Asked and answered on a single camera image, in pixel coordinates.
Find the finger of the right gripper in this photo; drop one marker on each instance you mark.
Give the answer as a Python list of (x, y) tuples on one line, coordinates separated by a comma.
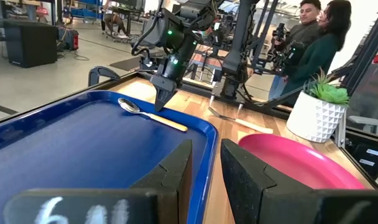
[(168, 96), (159, 99)]

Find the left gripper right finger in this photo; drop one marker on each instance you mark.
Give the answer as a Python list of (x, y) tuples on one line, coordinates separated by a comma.
[(245, 177)]

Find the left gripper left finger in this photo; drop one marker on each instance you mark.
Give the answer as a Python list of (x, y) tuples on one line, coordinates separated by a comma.
[(181, 180)]

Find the blue plastic tray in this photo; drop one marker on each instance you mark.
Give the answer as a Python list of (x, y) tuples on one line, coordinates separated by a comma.
[(67, 149)]

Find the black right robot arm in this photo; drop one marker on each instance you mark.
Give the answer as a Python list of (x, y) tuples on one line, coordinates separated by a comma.
[(245, 31)]

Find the pink round plate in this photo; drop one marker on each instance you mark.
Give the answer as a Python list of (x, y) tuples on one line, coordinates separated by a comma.
[(301, 165)]

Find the black floor mat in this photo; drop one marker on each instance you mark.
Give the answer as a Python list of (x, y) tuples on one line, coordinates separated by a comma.
[(127, 63)]

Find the black table clamp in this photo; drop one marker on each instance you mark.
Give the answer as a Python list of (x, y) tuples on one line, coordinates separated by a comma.
[(99, 71)]

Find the person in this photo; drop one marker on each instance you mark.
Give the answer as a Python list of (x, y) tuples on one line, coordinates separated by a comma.
[(310, 12), (319, 53), (112, 18)]

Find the succulent in white pot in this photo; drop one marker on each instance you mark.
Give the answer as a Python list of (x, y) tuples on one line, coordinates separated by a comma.
[(316, 118)]

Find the red and black device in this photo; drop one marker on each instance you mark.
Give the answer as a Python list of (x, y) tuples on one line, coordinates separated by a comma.
[(71, 40)]

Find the blue storage bins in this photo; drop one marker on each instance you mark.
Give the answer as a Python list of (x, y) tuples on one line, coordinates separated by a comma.
[(83, 13)]

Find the black background robot rig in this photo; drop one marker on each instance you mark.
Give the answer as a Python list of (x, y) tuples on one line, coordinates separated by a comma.
[(285, 56)]

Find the gray metal table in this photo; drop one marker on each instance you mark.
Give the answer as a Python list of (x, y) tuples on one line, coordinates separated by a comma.
[(363, 120)]

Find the black cabinet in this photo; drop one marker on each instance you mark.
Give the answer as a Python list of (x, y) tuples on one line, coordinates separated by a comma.
[(30, 43)]

